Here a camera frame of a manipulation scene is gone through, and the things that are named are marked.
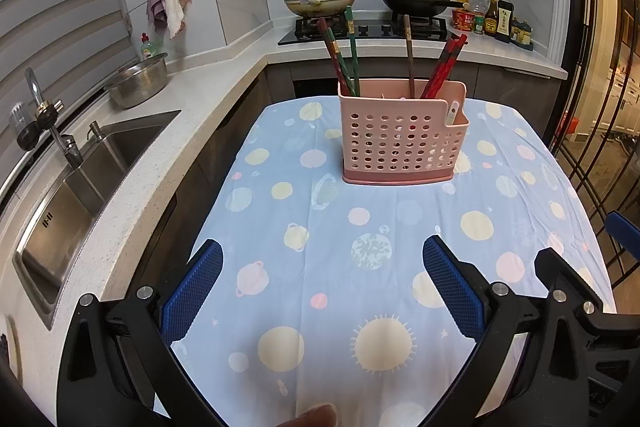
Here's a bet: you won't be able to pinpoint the white ceramic soup spoon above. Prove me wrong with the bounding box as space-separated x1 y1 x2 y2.
445 101 460 127

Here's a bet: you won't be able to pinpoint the blue planet-print tablecloth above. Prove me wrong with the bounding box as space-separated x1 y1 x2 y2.
172 96 615 426

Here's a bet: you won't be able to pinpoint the brown sauce bottle yellow cap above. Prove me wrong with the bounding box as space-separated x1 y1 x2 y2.
484 0 499 36

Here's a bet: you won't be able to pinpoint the dark soy sauce bottle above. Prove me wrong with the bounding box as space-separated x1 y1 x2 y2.
495 0 514 43

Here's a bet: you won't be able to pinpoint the pink perforated utensil holder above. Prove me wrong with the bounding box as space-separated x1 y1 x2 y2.
338 78 469 185

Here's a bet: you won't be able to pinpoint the seasoning jars on tray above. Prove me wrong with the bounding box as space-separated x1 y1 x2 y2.
511 17 534 51

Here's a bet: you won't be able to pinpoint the person's left hand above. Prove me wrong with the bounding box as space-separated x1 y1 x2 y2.
278 403 338 427

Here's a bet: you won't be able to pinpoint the steel colander bowl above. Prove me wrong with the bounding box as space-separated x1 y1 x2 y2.
104 53 169 109

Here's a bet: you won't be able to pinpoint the maroon chopstick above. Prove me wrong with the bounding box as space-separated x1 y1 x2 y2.
318 17 350 96

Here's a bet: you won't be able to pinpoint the green dish soap bottle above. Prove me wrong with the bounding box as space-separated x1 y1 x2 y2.
141 32 157 60

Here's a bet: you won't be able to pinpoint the chrome kitchen faucet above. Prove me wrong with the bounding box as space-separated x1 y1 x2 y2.
10 67 82 169

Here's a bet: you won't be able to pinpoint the red instant noodle cup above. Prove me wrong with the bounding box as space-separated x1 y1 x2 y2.
451 8 475 31

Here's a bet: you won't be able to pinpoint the stainless steel sink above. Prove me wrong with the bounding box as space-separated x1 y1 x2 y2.
13 112 178 329

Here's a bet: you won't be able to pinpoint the black-framed glass door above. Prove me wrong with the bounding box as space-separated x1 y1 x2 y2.
551 0 639 287

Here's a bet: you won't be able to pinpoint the green chopstick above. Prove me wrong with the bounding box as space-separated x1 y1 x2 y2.
326 27 356 96
345 5 360 96

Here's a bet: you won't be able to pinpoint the clear plastic bottle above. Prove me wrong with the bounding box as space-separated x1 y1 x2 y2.
470 0 489 15

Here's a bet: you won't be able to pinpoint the small green-cap jar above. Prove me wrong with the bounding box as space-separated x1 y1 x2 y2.
474 14 485 35

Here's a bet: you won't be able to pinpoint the black gas stove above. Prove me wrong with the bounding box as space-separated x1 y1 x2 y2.
278 14 451 46

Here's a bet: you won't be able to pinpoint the purple hanging cloth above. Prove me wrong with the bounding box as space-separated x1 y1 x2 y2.
146 0 167 34

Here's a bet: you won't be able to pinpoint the black wok with lid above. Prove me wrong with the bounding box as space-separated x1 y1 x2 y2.
383 0 464 18

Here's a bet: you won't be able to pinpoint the brown chopstick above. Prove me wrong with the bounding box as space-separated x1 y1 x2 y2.
404 14 416 98

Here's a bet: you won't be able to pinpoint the beige wok with lid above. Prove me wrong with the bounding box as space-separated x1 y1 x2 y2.
283 0 355 18

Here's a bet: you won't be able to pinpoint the white window blinds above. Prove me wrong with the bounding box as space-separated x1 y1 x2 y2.
1 0 137 178

